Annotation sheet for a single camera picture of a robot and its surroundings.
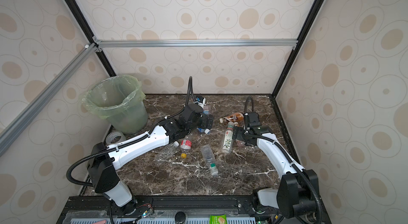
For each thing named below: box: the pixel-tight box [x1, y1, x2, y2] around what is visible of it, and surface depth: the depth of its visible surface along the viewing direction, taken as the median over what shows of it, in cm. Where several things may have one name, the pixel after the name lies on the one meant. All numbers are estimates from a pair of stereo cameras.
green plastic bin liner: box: [81, 74, 147, 120], surface depth 89 cm
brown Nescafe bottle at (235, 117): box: [218, 112, 244, 124], surface depth 104 cm
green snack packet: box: [209, 213, 228, 224], surface depth 71 cm
